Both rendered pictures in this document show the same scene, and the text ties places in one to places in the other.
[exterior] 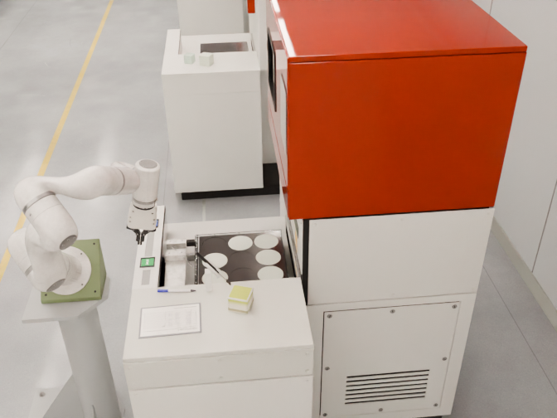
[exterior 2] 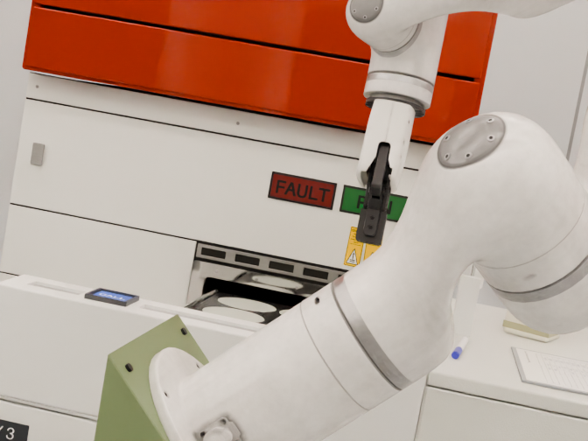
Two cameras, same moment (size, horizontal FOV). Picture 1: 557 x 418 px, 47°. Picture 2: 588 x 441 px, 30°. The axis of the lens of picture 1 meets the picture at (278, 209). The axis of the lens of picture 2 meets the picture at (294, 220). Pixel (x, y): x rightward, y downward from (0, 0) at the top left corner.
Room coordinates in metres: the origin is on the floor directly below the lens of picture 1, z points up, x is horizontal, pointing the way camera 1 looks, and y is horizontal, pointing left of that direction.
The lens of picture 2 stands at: (1.67, 1.83, 1.24)
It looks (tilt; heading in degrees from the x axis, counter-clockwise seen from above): 6 degrees down; 284
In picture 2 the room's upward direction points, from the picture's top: 10 degrees clockwise
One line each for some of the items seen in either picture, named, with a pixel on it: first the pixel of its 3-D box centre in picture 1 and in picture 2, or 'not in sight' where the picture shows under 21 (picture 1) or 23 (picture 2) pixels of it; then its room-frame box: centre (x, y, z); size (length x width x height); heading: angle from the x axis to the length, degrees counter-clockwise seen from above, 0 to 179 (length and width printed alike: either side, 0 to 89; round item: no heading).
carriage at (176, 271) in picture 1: (176, 273); not in sight; (1.99, 0.41, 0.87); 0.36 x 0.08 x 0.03; 5
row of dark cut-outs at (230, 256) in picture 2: (293, 241); (315, 273); (2.06, -0.06, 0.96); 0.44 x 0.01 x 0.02; 5
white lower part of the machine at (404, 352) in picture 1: (361, 307); not in sight; (2.27, -0.39, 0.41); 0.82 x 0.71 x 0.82; 5
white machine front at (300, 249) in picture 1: (291, 204); (226, 220); (2.24, -0.05, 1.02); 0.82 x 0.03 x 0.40; 5
